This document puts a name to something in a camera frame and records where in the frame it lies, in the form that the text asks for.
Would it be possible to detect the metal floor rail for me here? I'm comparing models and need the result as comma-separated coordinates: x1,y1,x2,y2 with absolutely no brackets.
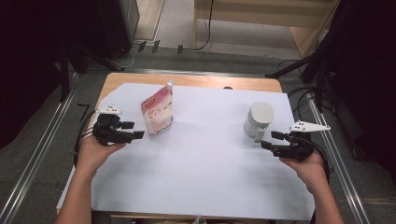
0,73,79,224
306,92,372,224

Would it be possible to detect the person's left hand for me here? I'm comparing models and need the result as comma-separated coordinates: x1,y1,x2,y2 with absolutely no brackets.
75,133,127,181

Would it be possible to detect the hand-held gripper cable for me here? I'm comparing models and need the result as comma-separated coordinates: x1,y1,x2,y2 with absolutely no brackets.
73,110,100,166
306,138,331,184

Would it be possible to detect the red and white pouch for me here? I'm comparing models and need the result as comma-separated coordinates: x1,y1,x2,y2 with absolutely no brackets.
139,79,175,135

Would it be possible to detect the person's right hand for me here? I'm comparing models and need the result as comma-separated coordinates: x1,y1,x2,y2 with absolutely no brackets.
278,151,329,194

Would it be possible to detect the dark curtain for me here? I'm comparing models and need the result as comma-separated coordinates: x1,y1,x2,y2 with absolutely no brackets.
0,0,101,150
314,0,396,185

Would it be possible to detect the black stand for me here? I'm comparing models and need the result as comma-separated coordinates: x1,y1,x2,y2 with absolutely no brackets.
264,46,332,110

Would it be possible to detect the black floor cable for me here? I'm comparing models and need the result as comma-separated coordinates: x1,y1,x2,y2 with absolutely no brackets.
286,87,317,117

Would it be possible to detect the thin black cable loop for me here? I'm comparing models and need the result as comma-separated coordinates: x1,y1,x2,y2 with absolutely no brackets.
276,59,302,73

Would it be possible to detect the black cabinet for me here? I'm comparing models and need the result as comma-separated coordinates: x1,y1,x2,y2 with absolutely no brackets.
96,0,140,61

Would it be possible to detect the left hand-held gripper cable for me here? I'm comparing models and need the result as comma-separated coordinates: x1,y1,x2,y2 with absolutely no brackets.
73,110,100,166

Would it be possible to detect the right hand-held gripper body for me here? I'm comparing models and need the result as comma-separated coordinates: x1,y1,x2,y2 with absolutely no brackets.
270,119,332,162

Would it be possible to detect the hanging black cable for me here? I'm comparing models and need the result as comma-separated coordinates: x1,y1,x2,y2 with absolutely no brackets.
194,0,216,51

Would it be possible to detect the wooden shelf unit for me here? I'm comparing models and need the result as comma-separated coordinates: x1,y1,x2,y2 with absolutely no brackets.
192,0,340,59

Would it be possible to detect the white lidded jug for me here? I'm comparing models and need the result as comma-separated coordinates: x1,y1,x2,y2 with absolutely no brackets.
243,102,275,144

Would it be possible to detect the right hand-held gripper cable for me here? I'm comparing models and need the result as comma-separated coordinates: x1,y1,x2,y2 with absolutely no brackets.
306,138,331,184

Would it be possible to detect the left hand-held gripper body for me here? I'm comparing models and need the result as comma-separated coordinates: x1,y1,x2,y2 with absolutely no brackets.
92,105,135,147

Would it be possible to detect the white paper sheet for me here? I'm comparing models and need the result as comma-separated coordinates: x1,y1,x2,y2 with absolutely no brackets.
56,82,316,221

